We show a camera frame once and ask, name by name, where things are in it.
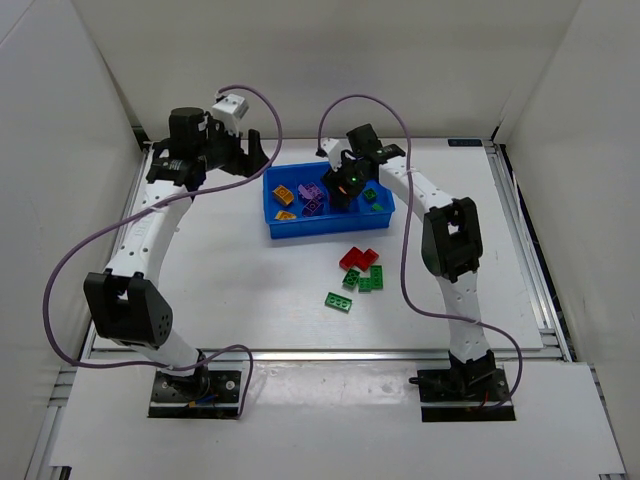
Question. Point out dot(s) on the blue divided plastic bin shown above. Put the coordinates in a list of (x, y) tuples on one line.
[(331, 221)]

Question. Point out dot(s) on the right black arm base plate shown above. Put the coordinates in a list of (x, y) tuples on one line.
[(442, 403)]

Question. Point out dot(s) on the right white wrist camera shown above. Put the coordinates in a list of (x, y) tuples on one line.
[(331, 149)]

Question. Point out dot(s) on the green lego brick bottom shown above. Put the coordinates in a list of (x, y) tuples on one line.
[(338, 302)]

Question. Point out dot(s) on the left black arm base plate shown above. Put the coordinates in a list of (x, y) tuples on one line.
[(213, 394)]

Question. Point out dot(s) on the purple lego brick studs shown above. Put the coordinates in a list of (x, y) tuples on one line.
[(312, 208)]

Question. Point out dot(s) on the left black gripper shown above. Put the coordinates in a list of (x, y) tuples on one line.
[(240, 157)]

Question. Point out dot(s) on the red small lego brick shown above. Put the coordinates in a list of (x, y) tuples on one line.
[(366, 259)]

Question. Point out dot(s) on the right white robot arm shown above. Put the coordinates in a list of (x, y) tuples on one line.
[(451, 244)]

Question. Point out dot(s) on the yellow lego brick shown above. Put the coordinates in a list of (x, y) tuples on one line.
[(283, 215), (283, 196)]

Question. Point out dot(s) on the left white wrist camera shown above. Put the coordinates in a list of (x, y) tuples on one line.
[(230, 110)]

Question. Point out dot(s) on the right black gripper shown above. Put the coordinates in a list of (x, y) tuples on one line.
[(342, 190)]

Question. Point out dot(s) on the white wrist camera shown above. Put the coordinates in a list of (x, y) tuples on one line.
[(230, 110), (331, 149)]

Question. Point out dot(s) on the green lego brick small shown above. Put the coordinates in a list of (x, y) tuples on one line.
[(364, 285)]

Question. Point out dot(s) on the red long lego brick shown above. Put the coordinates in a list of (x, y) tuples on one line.
[(350, 258)]

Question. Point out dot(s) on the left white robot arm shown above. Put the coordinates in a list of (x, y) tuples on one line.
[(124, 300)]

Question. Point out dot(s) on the right blue table label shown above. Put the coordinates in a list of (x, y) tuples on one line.
[(464, 143)]

